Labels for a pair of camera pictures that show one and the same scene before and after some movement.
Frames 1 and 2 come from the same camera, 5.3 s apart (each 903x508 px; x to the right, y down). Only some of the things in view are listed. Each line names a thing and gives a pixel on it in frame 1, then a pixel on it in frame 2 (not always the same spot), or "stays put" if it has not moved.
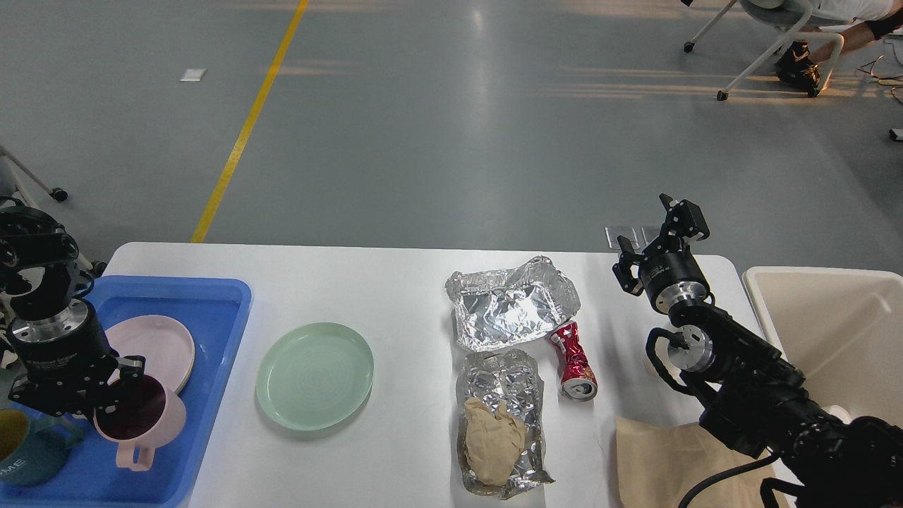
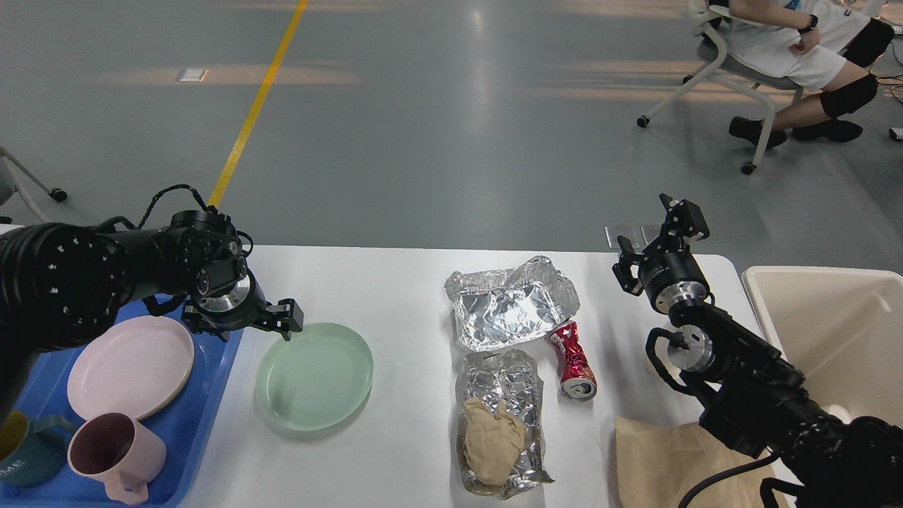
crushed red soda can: (578, 379) stays put
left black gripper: (66, 363) -> (243, 307)
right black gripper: (669, 273) stays put
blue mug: (34, 448) stays put
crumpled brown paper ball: (494, 441) stays put
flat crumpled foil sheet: (512, 377) stays put
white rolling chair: (790, 17) -> (767, 90)
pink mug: (147, 415) -> (114, 448)
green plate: (314, 376) stays put
